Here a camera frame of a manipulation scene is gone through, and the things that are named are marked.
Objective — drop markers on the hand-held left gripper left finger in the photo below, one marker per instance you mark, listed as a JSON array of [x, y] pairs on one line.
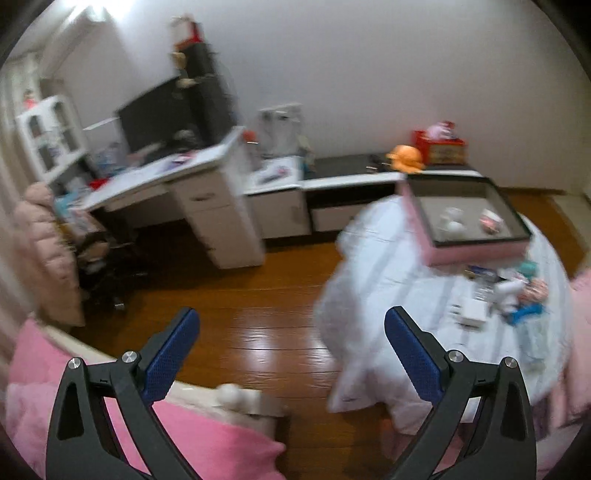
[[173, 355]]

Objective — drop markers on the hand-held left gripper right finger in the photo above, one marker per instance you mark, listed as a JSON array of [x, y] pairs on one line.
[[413, 355]]

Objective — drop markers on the pink storage box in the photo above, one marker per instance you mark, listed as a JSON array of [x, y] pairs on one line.
[[471, 254]]

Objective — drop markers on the white charger block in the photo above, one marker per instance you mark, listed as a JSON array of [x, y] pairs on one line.
[[471, 311]]

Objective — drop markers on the pink fleece blanket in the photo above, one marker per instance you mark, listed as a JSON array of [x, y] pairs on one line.
[[194, 429]]

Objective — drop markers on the black office chair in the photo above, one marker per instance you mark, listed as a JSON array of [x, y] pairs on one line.
[[106, 272]]

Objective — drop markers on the white desk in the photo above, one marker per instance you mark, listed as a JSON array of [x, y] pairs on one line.
[[203, 203]]

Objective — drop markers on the pink floral bed sheet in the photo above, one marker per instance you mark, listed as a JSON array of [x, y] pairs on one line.
[[577, 332]]

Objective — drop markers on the pink puffer jacket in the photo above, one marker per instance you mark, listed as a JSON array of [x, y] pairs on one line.
[[46, 249]]

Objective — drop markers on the white low cabinet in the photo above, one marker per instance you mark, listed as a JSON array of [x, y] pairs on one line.
[[277, 212]]

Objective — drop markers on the orange plush octopus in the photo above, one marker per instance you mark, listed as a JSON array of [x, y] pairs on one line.
[[406, 157]]

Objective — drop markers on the red plastic crate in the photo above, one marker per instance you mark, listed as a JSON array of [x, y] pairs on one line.
[[443, 152]]

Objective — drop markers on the clear bottle red cap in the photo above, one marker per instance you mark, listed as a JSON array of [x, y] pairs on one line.
[[251, 143]]

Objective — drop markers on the yellow snack bag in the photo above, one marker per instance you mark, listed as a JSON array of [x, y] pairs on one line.
[[307, 150]]

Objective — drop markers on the black monitor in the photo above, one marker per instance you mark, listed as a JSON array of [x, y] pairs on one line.
[[157, 115]]

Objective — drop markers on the white glass-door cabinet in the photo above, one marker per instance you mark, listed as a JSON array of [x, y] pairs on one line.
[[46, 134]]

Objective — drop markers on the small figurine on cabinet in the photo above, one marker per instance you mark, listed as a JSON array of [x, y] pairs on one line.
[[31, 99]]

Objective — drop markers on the small black box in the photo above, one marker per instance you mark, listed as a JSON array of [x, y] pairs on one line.
[[201, 57]]

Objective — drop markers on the red and white box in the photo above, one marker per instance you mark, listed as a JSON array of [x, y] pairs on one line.
[[187, 32]]

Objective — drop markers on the white air conditioner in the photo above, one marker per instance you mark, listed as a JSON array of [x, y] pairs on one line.
[[69, 37]]

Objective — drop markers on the white wall sockets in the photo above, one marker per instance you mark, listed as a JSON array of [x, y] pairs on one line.
[[281, 113]]

